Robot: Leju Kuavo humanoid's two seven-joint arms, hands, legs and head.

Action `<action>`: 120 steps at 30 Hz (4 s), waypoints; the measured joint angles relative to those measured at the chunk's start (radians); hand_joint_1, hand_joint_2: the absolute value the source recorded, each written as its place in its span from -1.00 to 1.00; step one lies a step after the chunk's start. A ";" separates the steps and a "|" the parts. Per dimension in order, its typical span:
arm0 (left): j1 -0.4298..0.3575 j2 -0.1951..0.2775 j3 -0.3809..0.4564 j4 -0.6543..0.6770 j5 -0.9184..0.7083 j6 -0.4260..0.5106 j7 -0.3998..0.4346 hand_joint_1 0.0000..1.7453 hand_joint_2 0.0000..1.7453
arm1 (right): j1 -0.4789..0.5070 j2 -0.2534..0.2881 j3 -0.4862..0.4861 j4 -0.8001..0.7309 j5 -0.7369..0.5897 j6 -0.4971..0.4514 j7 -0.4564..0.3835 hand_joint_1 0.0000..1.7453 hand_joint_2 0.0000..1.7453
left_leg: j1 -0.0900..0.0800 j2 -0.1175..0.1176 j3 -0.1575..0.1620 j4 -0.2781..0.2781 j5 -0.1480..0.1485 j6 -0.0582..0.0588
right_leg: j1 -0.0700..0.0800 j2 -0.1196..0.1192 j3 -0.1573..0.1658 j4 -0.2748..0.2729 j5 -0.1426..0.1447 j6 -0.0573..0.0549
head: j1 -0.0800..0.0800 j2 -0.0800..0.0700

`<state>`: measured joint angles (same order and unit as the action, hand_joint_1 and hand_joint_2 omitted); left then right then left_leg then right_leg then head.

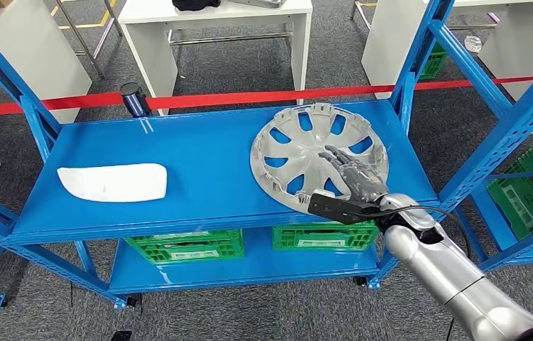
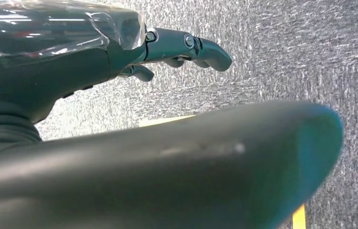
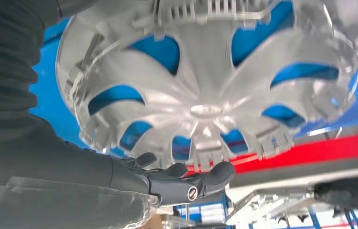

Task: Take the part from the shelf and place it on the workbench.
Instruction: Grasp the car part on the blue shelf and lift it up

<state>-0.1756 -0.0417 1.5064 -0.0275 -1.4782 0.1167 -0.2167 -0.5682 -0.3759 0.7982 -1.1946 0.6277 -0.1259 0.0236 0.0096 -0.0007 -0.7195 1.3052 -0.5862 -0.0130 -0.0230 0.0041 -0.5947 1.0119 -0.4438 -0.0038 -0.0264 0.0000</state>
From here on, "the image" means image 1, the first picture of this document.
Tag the silver plastic wheel hubcap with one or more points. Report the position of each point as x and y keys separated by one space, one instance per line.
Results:
x=294 y=155

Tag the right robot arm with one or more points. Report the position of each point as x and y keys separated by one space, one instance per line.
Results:
x=440 y=268

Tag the white plastic car part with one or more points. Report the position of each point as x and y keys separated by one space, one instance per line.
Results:
x=116 y=183

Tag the red barrier belt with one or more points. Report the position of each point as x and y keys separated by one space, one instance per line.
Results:
x=247 y=97
x=83 y=101

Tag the white table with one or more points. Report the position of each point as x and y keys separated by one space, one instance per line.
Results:
x=36 y=56
x=389 y=42
x=210 y=14

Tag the silver metal tray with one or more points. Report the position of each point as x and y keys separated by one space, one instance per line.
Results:
x=259 y=3

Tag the black cloth bundle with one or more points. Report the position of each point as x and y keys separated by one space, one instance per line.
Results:
x=196 y=4

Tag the black floor object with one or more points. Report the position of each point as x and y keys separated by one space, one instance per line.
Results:
x=121 y=335

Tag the clear plastic object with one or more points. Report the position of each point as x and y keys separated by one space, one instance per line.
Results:
x=472 y=43

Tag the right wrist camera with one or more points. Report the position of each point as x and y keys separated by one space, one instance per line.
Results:
x=337 y=209

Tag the dark barrier stanchion post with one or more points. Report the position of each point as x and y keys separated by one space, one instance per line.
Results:
x=133 y=101

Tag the stainless steel table frame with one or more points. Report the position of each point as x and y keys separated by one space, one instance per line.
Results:
x=79 y=38

